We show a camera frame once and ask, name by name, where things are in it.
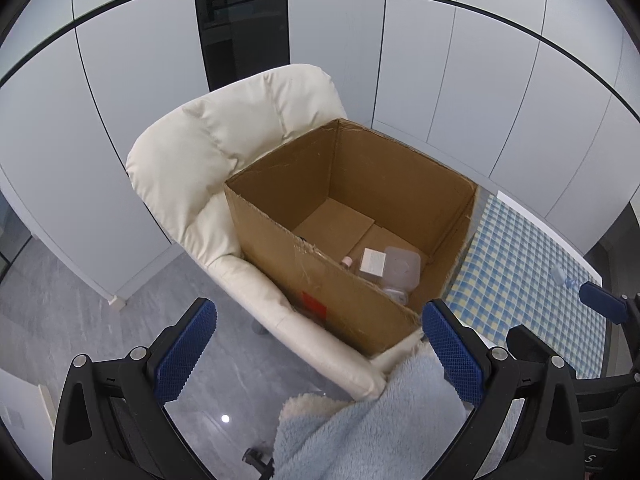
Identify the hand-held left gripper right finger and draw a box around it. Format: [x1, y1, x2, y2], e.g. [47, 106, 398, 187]
[421, 298, 589, 480]

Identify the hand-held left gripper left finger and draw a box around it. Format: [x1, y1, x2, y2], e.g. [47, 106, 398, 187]
[52, 296, 219, 480]

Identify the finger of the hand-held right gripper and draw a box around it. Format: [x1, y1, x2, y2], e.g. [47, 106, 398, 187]
[505, 324, 552, 359]
[579, 280, 640, 332]

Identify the translucent plastic storage box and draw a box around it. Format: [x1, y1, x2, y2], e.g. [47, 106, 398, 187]
[382, 245, 422, 289]

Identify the large brown cardboard box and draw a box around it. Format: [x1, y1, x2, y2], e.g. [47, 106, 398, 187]
[223, 118, 479, 359]

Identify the blue yellow checkered cloth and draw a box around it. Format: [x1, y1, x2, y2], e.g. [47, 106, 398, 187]
[444, 194, 609, 382]

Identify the white low table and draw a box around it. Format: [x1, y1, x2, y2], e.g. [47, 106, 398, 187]
[474, 190, 604, 350]

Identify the light blue fleece robe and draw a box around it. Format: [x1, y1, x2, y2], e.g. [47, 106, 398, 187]
[271, 344, 474, 480]

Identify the cream padded armchair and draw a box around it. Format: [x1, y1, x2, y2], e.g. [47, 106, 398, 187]
[125, 63, 432, 402]

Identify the black glass cabinet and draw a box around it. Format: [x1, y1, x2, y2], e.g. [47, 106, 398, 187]
[192, 0, 291, 93]

